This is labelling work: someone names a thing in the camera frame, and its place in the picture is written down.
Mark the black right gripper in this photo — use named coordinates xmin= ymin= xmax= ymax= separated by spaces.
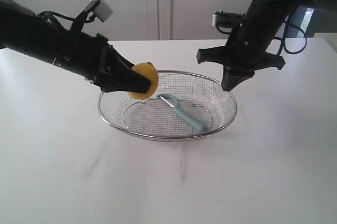
xmin=196 ymin=24 xmax=285 ymax=91

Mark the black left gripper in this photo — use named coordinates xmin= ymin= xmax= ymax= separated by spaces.
xmin=86 ymin=33 xmax=152 ymax=94

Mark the yellow lemon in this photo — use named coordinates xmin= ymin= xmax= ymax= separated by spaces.
xmin=128 ymin=62 xmax=159 ymax=100

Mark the teal handled peeler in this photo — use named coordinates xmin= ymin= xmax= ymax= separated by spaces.
xmin=157 ymin=94 xmax=208 ymax=133

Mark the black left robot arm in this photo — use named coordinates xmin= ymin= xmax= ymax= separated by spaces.
xmin=1 ymin=0 xmax=153 ymax=94

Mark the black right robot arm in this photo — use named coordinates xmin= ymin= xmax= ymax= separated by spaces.
xmin=196 ymin=0 xmax=336 ymax=91

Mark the oval steel wire mesh basket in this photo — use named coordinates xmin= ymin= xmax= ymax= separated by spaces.
xmin=97 ymin=70 xmax=237 ymax=141

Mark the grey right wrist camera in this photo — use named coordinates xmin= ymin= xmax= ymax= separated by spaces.
xmin=212 ymin=11 xmax=245 ymax=35

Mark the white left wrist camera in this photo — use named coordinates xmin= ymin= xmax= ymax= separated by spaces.
xmin=70 ymin=0 xmax=113 ymax=33

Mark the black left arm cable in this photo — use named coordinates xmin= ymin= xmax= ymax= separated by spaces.
xmin=36 ymin=11 xmax=80 ymax=33

